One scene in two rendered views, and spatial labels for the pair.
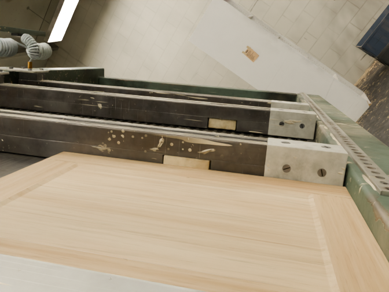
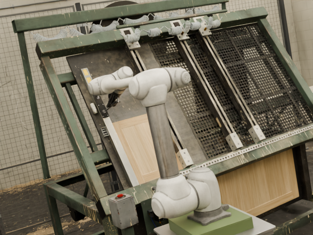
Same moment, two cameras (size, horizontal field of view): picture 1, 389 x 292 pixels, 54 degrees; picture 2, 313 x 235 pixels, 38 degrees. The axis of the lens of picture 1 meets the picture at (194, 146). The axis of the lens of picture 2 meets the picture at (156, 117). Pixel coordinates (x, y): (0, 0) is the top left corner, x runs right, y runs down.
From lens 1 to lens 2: 2.85 m
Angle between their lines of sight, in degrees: 45
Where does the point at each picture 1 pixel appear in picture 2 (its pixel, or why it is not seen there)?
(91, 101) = (196, 77)
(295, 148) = (181, 155)
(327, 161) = (184, 163)
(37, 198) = (135, 127)
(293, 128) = (230, 144)
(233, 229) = (149, 158)
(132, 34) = not seen: outside the picture
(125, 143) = not seen: hidden behind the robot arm
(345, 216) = not seen: hidden behind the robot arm
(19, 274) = (119, 147)
